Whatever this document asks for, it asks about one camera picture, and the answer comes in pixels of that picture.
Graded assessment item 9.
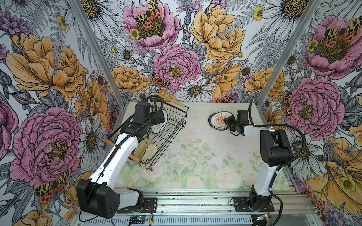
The white plate teal rim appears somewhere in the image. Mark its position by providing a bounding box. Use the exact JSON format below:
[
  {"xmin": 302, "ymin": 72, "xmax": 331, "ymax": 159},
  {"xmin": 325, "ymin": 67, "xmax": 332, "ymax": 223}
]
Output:
[{"xmin": 151, "ymin": 110, "xmax": 168, "ymax": 133}]

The black wire dish rack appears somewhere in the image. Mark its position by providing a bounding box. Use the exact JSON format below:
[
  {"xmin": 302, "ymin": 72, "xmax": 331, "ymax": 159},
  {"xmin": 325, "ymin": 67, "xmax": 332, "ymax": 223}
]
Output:
[{"xmin": 107, "ymin": 93, "xmax": 189, "ymax": 172}]

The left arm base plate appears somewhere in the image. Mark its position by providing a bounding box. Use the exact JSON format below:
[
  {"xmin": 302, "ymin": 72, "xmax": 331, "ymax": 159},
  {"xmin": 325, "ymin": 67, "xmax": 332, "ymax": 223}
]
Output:
[{"xmin": 117, "ymin": 197, "xmax": 158, "ymax": 214}]

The cream plate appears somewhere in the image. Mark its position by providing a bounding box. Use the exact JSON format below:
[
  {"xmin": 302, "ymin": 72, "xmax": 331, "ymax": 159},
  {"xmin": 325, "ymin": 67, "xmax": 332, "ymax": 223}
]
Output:
[{"xmin": 141, "ymin": 144, "xmax": 157, "ymax": 164}]

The green circuit board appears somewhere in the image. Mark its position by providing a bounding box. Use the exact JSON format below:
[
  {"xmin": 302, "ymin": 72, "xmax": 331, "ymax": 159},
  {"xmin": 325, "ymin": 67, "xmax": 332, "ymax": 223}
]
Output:
[{"xmin": 128, "ymin": 216, "xmax": 149, "ymax": 226}]

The aluminium rail frame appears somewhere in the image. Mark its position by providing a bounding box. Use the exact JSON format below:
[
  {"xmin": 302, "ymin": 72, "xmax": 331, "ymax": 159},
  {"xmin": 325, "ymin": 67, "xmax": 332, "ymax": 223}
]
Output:
[{"xmin": 70, "ymin": 187, "xmax": 312, "ymax": 226}]

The near wooden rack handle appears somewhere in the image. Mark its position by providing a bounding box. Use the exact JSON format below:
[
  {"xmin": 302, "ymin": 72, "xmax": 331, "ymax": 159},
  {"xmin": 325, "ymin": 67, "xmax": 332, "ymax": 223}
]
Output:
[{"xmin": 103, "ymin": 137, "xmax": 140, "ymax": 168}]

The far wooden rack handle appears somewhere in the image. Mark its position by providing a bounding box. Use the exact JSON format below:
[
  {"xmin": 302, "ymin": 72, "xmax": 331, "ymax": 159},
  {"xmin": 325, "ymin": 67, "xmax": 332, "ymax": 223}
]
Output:
[{"xmin": 155, "ymin": 93, "xmax": 185, "ymax": 107}]

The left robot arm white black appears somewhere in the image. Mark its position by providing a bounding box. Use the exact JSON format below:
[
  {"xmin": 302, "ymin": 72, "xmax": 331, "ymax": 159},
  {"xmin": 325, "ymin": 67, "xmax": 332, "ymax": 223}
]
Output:
[{"xmin": 76, "ymin": 95, "xmax": 166, "ymax": 219}]

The wooden rack handle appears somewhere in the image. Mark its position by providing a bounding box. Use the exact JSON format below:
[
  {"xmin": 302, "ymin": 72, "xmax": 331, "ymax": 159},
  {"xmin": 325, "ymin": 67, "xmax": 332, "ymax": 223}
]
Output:
[
  {"xmin": 155, "ymin": 93, "xmax": 185, "ymax": 107},
  {"xmin": 103, "ymin": 137, "xmax": 140, "ymax": 168}
]

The beige plate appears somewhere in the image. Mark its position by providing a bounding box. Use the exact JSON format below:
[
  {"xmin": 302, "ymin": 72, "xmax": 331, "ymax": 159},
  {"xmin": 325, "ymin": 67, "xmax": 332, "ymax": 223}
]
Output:
[{"xmin": 134, "ymin": 139, "xmax": 151, "ymax": 160}]

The white plate orange sunburst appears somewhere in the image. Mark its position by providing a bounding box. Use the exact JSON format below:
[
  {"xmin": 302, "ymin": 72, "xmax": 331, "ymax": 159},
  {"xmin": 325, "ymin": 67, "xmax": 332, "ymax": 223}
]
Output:
[{"xmin": 209, "ymin": 111, "xmax": 234, "ymax": 131}]

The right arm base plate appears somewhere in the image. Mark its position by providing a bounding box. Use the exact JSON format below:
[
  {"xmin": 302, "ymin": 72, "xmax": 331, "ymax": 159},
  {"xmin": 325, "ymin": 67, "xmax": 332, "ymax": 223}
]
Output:
[{"xmin": 231, "ymin": 196, "xmax": 275, "ymax": 212}]

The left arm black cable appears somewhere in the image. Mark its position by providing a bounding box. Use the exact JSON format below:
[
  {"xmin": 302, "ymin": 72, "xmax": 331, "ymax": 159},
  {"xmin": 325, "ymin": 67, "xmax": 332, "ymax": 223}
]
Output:
[{"xmin": 78, "ymin": 95, "xmax": 165, "ymax": 223}]

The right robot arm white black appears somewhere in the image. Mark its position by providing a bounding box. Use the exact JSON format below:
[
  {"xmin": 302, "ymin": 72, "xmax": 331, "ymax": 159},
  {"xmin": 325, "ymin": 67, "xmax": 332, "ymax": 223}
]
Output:
[{"xmin": 223, "ymin": 110, "xmax": 293, "ymax": 212}]

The white vented cable duct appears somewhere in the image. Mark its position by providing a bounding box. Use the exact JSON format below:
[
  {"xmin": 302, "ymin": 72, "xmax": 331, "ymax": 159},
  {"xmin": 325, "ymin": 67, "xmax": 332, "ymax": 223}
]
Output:
[{"xmin": 81, "ymin": 215, "xmax": 253, "ymax": 226}]

